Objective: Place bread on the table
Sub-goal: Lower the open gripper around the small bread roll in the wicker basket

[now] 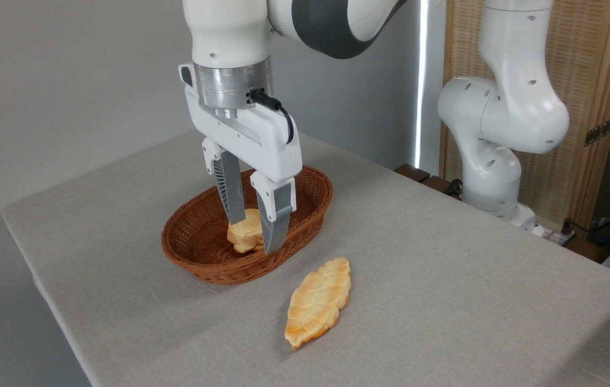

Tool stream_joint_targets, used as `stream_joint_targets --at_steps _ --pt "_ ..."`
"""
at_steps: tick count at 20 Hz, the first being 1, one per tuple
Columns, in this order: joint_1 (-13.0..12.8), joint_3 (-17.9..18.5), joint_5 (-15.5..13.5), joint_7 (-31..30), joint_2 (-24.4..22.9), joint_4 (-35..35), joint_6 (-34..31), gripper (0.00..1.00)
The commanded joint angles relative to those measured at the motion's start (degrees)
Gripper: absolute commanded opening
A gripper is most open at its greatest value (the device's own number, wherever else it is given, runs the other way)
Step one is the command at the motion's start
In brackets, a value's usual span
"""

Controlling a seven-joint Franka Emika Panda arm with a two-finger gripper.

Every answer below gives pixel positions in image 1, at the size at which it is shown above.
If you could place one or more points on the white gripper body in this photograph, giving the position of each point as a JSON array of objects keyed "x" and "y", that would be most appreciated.
[{"x": 262, "y": 142}]

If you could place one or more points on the white power strip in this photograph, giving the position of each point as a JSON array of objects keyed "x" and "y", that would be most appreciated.
[{"x": 554, "y": 235}]

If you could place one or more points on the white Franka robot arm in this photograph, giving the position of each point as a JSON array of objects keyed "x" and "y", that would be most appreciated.
[{"x": 503, "y": 107}]

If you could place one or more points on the grey tablecloth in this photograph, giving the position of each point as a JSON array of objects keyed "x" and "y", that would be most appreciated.
[{"x": 444, "y": 301}]

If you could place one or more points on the small round bread roll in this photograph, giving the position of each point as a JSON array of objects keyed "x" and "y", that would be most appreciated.
[{"x": 247, "y": 234}]

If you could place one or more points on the dark metal screen hinge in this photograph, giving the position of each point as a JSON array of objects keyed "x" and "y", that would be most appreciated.
[{"x": 600, "y": 130}]

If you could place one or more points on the brown wicker basket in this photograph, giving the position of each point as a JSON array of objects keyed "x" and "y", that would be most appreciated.
[{"x": 197, "y": 236}]

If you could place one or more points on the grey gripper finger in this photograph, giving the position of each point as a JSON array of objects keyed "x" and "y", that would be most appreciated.
[
  {"x": 278, "y": 215},
  {"x": 232, "y": 193}
]

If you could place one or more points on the long flat braided bread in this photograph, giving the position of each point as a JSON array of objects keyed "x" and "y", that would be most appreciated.
[{"x": 318, "y": 301}]

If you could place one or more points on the wooden rattan folding screen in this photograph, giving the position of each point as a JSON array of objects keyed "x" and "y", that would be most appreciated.
[{"x": 589, "y": 70}]

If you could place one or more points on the dark wooden slatted bench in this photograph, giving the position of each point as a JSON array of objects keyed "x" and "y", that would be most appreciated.
[{"x": 423, "y": 178}]

